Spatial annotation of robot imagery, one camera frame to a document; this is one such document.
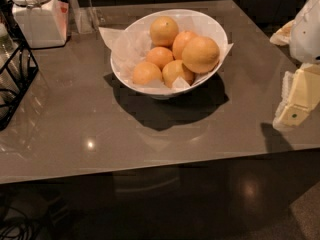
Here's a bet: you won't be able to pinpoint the top orange in bowl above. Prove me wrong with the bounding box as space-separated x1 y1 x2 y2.
149 16 179 47

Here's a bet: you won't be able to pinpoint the white jar with clamp lid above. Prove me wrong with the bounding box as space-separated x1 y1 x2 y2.
12 0 68 49

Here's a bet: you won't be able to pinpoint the white paper bowl liner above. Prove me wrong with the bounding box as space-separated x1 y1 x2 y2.
98 15 235 92

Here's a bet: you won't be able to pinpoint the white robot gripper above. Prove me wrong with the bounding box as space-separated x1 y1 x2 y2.
270 0 320 130

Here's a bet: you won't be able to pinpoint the black cables on floor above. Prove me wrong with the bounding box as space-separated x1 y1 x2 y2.
0 197 44 240

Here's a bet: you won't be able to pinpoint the front left orange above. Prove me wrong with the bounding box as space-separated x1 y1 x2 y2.
132 61 162 85

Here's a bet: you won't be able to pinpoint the front middle orange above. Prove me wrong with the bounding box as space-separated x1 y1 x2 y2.
162 60 195 88

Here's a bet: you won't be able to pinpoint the black wire rack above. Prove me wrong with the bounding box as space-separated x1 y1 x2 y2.
0 0 39 130

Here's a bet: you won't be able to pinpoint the middle back orange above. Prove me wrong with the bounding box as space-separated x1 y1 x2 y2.
172 31 197 60

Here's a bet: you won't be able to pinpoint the white ceramic bowl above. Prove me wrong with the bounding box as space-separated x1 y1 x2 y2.
110 8 229 101

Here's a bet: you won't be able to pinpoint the large orange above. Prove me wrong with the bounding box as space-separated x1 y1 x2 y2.
182 36 220 74

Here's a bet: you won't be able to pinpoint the centre small orange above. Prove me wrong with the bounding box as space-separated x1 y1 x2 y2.
145 47 174 69

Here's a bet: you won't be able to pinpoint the clear acrylic stand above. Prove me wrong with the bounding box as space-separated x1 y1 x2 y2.
68 0 99 34

